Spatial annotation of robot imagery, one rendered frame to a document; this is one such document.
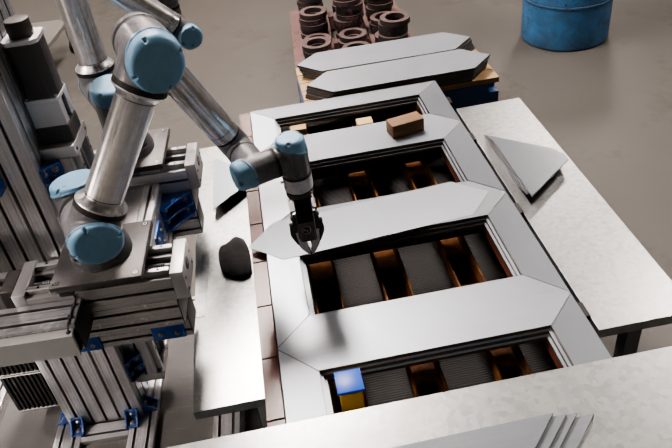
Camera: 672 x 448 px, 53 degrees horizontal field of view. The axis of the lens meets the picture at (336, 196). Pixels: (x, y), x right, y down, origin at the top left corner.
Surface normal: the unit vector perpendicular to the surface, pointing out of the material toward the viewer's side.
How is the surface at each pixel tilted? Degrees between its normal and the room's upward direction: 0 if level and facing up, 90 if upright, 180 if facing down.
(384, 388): 0
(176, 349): 0
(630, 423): 0
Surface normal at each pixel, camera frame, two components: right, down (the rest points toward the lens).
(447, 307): -0.11, -0.80
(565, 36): -0.25, 0.59
